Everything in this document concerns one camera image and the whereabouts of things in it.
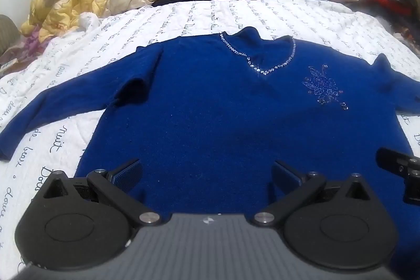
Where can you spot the brown cushion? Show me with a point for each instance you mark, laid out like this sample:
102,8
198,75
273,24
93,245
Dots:
8,34

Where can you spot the white script-printed bed sheet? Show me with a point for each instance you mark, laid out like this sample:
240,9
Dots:
197,17

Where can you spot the purple floral cloth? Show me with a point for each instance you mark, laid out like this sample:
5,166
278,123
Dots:
31,40

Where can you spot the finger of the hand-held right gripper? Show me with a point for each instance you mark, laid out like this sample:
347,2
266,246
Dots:
395,160

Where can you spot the yellow quilt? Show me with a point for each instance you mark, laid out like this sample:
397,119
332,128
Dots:
65,1

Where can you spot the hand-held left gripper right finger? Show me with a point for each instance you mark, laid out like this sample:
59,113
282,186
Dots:
286,176

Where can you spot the blue beaded sweater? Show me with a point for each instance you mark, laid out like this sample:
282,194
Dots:
213,119

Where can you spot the heap of mixed clothes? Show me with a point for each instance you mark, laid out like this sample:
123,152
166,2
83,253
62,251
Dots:
377,2

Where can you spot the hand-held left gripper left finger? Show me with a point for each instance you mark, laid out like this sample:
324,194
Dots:
127,172

